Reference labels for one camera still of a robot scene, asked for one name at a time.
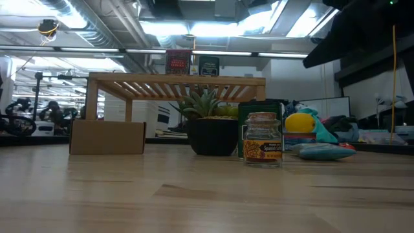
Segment black spice tin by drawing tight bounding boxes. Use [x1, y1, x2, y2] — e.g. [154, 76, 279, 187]
[237, 100, 283, 159]
[198, 55, 221, 77]

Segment wooden slatted shelf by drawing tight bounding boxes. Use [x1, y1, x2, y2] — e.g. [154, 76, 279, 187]
[85, 71, 267, 122]

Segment red spice tin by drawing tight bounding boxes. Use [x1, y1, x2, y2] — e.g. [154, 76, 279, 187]
[165, 49, 192, 75]

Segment glass spice jar with cork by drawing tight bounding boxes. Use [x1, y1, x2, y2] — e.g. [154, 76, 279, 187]
[243, 111, 283, 168]

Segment brown cardboard box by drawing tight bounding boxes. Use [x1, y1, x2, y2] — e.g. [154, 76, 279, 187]
[69, 119, 147, 155]

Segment succulent plant in black pot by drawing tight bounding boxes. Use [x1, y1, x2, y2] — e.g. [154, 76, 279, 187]
[169, 89, 240, 157]

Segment stack of papers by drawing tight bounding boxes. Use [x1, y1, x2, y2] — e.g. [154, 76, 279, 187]
[155, 129, 190, 139]

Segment white box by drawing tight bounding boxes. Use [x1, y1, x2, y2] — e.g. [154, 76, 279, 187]
[103, 98, 159, 131]

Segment yellow lemon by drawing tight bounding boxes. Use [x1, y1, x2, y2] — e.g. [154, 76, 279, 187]
[284, 112, 316, 133]

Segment small tin can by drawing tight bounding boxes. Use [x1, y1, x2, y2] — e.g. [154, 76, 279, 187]
[283, 131, 318, 152]

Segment pile of clothing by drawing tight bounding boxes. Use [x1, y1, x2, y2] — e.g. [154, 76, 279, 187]
[283, 100, 360, 144]

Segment flat silver spice pouch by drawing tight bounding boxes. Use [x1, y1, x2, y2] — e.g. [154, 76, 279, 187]
[289, 142, 357, 161]

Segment long ceiling light bar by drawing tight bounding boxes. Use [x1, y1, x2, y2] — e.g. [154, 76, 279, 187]
[0, 45, 308, 60]

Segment black stand pole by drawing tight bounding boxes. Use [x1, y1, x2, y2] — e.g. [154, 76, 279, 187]
[34, 71, 74, 122]

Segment clear plastic bag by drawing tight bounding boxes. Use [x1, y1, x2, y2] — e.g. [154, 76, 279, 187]
[358, 128, 408, 146]

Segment white lamp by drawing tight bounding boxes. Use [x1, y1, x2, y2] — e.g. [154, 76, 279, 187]
[373, 93, 409, 113]

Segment white panel with dark frame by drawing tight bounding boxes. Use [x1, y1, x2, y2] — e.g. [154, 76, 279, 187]
[299, 96, 351, 119]

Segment black ceiling camera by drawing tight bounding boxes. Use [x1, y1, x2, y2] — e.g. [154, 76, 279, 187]
[37, 18, 60, 36]

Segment thick yellow cable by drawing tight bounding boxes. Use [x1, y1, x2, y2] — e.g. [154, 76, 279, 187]
[389, 25, 398, 145]

